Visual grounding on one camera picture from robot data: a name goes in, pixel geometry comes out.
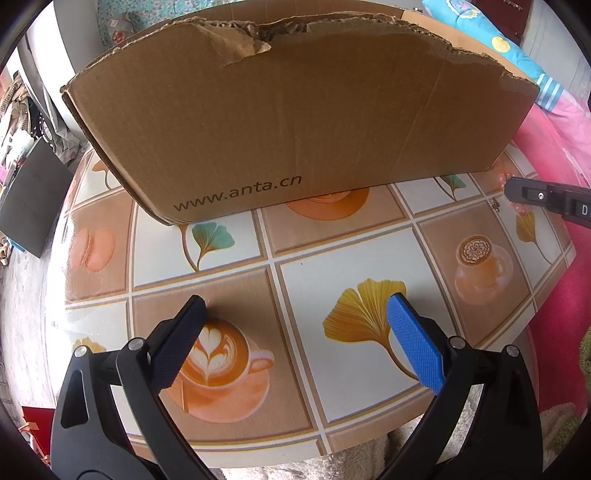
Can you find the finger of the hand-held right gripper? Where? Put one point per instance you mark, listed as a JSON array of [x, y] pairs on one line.
[[531, 194]]

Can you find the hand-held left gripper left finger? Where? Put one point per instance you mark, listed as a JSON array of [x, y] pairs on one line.
[[178, 344]]

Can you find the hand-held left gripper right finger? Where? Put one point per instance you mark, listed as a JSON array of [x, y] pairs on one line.
[[415, 344]]

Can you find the brown cardboard box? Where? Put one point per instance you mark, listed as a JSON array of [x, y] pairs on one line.
[[323, 115]]

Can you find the pink fleece blanket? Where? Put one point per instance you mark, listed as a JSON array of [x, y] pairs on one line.
[[568, 286]]

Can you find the coffee and leaf print tablecloth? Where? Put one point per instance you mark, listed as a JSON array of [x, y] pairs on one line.
[[346, 244]]

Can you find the light blue cartoon print pillow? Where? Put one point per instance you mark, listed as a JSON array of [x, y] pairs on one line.
[[508, 50]]

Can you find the red paper gift bag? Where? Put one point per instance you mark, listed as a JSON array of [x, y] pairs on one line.
[[37, 434]]

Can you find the dark red door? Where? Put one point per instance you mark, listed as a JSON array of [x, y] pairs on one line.
[[501, 9]]

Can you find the black flat board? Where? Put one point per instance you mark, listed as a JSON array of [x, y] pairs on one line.
[[32, 198]]

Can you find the flower patterned cushion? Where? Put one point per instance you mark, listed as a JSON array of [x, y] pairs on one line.
[[119, 27]]

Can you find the teal floral cloth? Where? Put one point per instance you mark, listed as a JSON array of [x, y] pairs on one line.
[[152, 11]]

